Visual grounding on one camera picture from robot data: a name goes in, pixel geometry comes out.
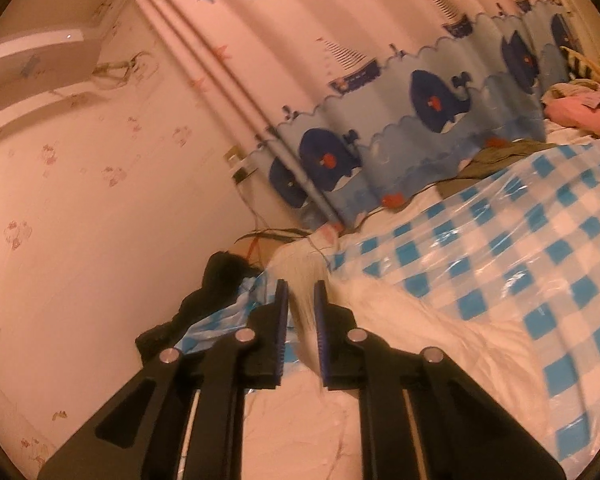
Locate cream quilted padded jacket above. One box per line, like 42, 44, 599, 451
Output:
244, 242, 564, 479

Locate pink clothes pile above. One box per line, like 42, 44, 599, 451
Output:
541, 79, 600, 136

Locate blue white checkered bed cover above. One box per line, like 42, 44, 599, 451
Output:
178, 140, 600, 479

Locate olive green cloth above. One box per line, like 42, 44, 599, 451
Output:
436, 139, 556, 198

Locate blue whale print curtain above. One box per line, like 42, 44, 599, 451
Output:
135, 0, 582, 229

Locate white air conditioner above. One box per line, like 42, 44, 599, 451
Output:
0, 28, 102, 111

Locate striped yellow black item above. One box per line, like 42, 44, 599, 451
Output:
559, 47, 600, 82

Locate black clothes by wall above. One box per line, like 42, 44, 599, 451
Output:
135, 252, 261, 365

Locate black charging cable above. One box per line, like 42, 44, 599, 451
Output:
234, 179, 332, 261

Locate wall power socket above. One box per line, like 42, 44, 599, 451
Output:
224, 144, 257, 185

